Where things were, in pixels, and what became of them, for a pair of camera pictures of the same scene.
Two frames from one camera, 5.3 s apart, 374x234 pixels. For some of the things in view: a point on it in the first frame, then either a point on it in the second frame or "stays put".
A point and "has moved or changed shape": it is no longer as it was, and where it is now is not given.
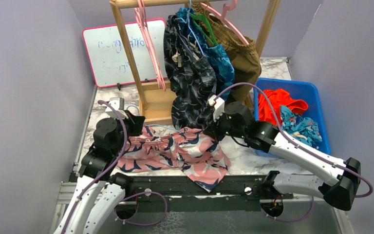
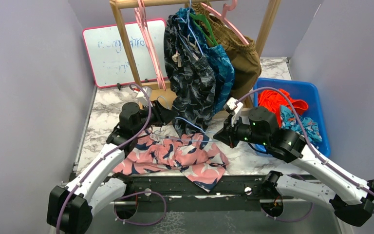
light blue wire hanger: (152, 125) has moved or changed shape
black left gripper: (136, 123) -> (163, 116)
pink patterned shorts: (196, 152) stays put
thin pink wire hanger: (140, 12) stays put
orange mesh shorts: (277, 98) stays put
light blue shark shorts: (305, 128) stays put
